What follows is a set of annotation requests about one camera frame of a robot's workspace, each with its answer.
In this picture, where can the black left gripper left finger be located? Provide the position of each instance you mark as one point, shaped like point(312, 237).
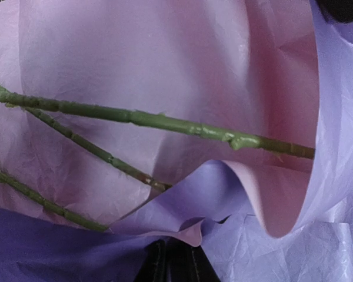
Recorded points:
point(157, 264)

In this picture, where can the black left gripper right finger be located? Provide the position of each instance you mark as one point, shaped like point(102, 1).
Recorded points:
point(191, 264)

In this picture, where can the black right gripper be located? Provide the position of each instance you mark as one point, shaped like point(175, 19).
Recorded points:
point(340, 10)

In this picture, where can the purple and pink wrapping paper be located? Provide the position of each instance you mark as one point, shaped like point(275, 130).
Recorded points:
point(269, 68)

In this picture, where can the pink fake flower stem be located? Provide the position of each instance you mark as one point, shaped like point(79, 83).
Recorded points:
point(236, 140)
point(50, 206)

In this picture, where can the green fake leaf stem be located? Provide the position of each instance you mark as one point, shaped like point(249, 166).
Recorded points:
point(98, 152)

